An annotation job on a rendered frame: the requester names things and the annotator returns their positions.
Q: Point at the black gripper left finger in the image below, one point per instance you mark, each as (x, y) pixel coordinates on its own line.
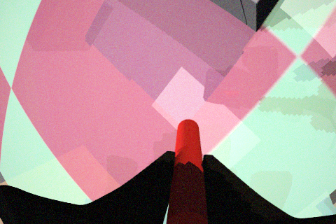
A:
(142, 200)

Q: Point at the red peg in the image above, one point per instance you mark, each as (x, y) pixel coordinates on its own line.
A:
(187, 202)

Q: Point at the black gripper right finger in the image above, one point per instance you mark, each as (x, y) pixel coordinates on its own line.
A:
(230, 201)

